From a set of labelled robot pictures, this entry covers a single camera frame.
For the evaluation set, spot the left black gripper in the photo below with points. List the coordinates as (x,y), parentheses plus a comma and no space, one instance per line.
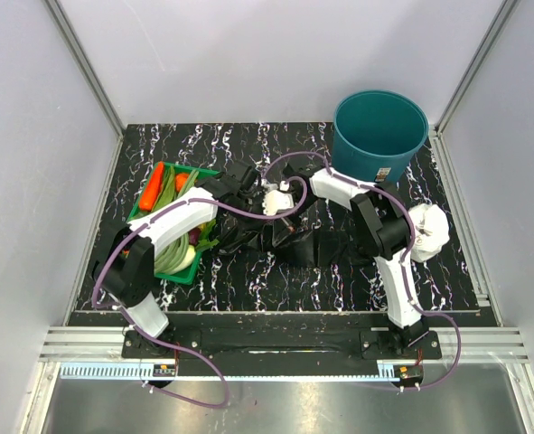
(258,197)

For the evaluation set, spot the black trash bag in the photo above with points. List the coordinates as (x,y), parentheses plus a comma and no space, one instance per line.
(302,248)

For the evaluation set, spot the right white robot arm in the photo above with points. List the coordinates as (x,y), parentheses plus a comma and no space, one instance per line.
(385,232)

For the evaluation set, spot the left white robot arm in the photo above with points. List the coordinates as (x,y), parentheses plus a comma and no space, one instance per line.
(124,275)

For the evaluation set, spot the teal trash bin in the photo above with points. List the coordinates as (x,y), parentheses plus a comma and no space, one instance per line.
(376,134)

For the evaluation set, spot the orange tomato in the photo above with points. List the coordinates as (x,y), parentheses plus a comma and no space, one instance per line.
(180,180)

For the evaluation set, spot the purple onion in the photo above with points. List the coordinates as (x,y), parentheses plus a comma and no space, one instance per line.
(194,236)

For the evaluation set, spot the white round vegetable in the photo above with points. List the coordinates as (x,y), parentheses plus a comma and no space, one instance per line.
(187,260)

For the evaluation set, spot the orange carrot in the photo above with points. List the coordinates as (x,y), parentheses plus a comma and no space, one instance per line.
(151,191)

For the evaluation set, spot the green vegetable basket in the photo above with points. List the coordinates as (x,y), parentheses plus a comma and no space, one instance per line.
(178,221)

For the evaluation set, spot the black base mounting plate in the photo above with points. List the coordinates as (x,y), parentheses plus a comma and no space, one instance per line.
(367,336)

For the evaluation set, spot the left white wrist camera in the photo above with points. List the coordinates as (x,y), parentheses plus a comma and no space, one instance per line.
(276,201)

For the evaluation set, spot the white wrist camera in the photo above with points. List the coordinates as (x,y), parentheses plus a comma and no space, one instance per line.
(268,186)
(276,201)

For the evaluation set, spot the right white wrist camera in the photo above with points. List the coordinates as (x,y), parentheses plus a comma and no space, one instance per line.
(268,186)

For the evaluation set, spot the aluminium frame rail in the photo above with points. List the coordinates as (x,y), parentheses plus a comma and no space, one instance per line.
(483,344)

